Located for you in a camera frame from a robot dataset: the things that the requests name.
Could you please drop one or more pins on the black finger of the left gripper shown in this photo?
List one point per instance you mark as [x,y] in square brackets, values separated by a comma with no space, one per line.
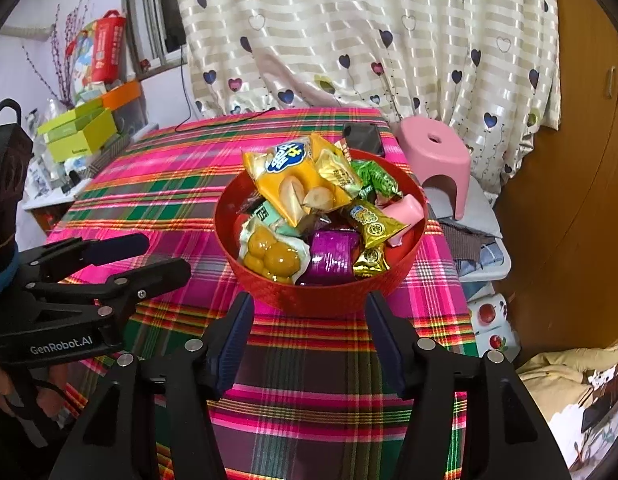
[58,260]
[120,292]

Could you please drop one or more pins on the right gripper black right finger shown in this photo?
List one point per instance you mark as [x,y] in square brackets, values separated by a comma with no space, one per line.
[506,434]

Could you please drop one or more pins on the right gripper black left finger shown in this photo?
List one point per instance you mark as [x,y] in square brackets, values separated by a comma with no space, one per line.
[115,436]

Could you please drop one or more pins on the clear peanut snack bag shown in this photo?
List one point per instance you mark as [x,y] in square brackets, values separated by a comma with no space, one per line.
[269,216]

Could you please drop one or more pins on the clear yellow egg-yolk pack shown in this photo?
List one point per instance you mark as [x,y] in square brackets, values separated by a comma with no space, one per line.
[276,257]

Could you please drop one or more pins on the yellow chip snack bag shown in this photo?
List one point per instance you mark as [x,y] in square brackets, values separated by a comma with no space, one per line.
[307,175]

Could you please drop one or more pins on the purple snack packet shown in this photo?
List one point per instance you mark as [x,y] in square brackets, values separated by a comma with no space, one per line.
[331,257]

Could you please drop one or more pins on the gold rice bar packet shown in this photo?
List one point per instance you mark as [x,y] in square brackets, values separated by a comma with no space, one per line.
[374,226]

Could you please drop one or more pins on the pink jelly cup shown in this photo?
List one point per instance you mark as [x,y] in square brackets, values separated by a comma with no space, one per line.
[408,211]

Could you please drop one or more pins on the green pea snack bag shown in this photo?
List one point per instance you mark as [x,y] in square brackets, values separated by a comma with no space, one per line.
[376,181]

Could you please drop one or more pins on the dark plum snack packet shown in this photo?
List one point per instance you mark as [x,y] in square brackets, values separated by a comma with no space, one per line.
[251,203]

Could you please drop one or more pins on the person's left hand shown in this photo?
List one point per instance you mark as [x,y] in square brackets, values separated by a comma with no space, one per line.
[49,399]

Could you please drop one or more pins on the white side shelf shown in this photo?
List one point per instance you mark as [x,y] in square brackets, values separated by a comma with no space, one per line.
[49,209]

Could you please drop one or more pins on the lime green box stack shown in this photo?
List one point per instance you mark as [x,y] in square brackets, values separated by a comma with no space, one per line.
[78,132]

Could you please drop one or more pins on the black patterned tray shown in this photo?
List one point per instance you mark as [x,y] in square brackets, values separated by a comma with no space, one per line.
[96,163]

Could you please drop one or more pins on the pink plaid tablecloth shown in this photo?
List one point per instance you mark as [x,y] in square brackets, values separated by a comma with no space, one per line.
[309,401]

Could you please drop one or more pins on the orange storage box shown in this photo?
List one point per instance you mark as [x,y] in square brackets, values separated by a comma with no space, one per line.
[122,95]

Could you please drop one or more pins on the red round plastic basket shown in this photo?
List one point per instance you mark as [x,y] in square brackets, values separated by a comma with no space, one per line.
[309,301]

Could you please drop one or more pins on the red gift bag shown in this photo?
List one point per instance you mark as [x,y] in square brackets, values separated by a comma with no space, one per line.
[94,54]

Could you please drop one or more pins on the wooden wardrobe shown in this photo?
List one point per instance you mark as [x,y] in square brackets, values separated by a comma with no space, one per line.
[559,214]

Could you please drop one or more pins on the dried flower branches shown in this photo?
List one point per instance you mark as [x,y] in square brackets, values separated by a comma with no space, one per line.
[62,36]

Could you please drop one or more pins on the pink plastic stool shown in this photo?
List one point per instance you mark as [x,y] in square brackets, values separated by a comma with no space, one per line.
[433,149]

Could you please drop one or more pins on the black smartphone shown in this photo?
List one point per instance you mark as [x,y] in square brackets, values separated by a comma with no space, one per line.
[364,136]

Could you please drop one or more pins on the heart pattern white curtain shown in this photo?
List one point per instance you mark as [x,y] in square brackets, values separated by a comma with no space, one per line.
[489,69]

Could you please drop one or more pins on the window frame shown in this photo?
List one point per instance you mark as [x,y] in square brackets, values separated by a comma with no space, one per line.
[155,36]

